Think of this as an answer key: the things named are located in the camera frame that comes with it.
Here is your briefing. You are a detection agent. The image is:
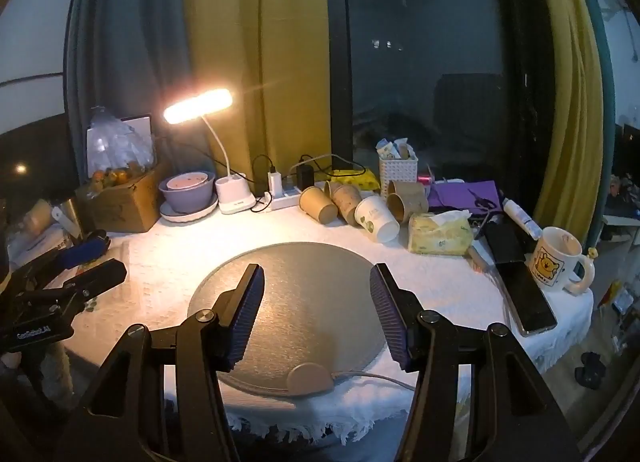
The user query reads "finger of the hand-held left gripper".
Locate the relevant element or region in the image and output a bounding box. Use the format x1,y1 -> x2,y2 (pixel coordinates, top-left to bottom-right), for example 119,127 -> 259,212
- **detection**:
14,229 -> 112,288
27,258 -> 128,324

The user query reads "white woven basket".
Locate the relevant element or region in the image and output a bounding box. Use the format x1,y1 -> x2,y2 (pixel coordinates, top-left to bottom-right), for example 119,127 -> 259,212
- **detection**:
378,155 -> 419,198

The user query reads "round grey heating mat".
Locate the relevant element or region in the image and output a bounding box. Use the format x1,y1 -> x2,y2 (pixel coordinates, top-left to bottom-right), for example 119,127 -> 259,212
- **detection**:
187,241 -> 418,398

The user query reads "white bear print mug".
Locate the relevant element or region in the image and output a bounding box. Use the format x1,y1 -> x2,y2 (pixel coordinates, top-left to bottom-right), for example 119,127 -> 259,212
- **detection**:
528,226 -> 596,296

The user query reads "yellow curtain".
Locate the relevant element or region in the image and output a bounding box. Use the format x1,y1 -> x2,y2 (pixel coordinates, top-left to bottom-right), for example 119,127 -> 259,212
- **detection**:
526,0 -> 607,239
182,0 -> 282,189

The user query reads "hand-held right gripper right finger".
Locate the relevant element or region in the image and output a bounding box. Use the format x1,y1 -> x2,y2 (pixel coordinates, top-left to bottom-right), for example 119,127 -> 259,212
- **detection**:
369,263 -> 587,462

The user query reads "white paper cup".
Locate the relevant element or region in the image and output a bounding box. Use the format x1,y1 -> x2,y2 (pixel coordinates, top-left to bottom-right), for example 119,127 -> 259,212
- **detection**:
353,195 -> 401,244

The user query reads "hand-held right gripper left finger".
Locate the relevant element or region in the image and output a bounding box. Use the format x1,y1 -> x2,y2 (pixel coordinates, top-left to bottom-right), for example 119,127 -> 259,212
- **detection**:
50,263 -> 266,462

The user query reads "clear plastic bag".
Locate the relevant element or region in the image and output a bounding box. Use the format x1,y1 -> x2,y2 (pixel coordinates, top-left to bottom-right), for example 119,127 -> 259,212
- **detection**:
87,106 -> 156,179

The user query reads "bundle of small tubes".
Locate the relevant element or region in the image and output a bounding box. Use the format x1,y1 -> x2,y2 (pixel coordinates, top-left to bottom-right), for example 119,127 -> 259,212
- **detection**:
375,137 -> 419,161

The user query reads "pile of small orange fruits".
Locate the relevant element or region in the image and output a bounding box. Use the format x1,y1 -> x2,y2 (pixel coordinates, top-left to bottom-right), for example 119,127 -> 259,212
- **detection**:
89,167 -> 147,191

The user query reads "pale purple plate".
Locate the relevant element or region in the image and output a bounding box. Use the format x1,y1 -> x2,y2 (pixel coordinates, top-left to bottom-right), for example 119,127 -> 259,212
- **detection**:
159,193 -> 220,223

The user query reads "white desk lamp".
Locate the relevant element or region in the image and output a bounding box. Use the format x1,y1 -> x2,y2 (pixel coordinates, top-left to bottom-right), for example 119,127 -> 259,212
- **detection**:
162,87 -> 259,216

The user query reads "purple bowl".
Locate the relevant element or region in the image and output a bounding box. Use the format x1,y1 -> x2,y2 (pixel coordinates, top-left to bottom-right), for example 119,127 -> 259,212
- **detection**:
158,171 -> 217,214

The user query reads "black smartphone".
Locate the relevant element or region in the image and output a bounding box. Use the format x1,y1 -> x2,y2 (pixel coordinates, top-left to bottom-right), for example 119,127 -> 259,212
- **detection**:
494,262 -> 559,338

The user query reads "yellow snack packet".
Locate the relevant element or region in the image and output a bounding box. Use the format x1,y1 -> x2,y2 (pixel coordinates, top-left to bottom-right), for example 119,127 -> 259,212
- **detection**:
329,169 -> 381,192

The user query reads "yellow tissue pack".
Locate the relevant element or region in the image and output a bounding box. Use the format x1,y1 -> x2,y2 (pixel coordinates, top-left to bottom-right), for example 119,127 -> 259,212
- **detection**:
407,209 -> 474,256

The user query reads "black case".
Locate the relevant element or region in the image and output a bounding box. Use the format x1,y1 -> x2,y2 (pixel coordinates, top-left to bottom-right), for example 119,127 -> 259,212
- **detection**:
482,221 -> 526,266

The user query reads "white power strip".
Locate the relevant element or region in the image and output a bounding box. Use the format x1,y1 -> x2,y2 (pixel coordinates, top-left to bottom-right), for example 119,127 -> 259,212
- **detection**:
255,185 -> 306,213

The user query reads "teal curtain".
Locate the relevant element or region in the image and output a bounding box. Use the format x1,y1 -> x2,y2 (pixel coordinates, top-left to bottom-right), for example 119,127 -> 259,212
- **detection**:
570,0 -> 620,245
64,0 -> 202,179

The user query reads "black charger cable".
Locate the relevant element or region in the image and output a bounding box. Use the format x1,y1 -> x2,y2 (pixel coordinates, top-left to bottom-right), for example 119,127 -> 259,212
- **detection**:
289,153 -> 369,179

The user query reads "pink bowl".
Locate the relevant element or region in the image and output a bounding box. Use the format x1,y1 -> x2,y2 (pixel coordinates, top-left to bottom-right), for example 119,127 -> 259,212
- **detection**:
166,172 -> 210,191

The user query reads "white tube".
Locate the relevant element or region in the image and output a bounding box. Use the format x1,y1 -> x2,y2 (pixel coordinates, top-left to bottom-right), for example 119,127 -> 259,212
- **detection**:
502,197 -> 544,238

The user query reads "cardboard box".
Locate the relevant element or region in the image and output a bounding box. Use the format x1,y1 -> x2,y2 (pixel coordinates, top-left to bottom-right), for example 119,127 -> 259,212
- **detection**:
75,161 -> 169,233

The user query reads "black window frame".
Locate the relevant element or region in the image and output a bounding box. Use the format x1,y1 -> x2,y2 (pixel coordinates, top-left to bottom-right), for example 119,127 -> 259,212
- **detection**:
324,0 -> 354,174

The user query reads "brown paper cup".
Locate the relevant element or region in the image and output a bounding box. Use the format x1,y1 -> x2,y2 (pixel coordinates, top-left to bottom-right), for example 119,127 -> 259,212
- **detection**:
388,179 -> 429,198
325,181 -> 364,227
299,185 -> 339,226
386,191 -> 430,223

